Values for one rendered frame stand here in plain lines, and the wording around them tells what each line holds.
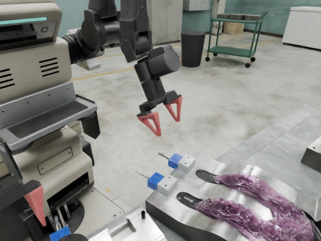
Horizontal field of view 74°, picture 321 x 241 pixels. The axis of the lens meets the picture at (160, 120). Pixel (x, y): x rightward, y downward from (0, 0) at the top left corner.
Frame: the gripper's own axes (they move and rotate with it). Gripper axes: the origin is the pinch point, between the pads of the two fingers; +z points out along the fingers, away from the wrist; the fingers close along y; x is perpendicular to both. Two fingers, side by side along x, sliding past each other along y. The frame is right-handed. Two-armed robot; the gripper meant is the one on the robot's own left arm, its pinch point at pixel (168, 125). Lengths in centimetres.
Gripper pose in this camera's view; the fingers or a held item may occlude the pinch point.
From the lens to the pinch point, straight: 63.1
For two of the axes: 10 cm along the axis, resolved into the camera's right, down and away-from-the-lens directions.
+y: 6.0, -4.2, 6.8
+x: -7.1, 1.0, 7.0
